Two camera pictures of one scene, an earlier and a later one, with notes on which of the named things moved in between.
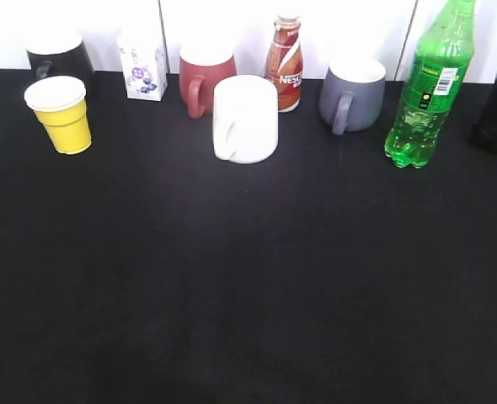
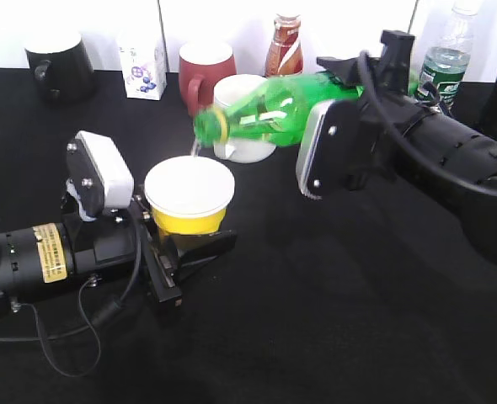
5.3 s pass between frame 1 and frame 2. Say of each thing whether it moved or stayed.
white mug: stayed
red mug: stayed
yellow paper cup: moved
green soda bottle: moved
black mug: stayed
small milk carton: stayed
